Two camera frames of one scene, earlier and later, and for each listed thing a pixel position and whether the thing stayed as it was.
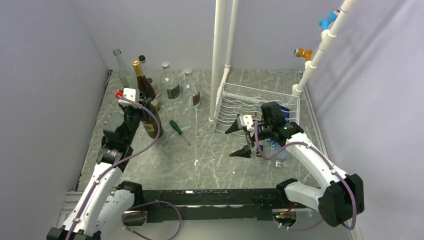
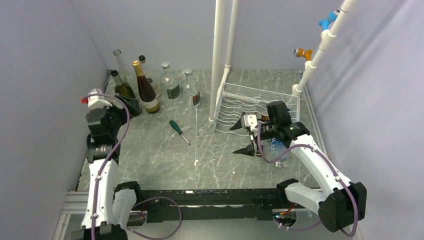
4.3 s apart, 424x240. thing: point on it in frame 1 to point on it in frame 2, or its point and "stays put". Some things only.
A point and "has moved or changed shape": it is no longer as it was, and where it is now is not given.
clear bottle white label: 154,78 stays put
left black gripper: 145,115 to 122,112
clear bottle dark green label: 191,90 stays put
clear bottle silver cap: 170,83 stays put
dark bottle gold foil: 145,87 stays put
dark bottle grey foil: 149,122 has moved or changed shape
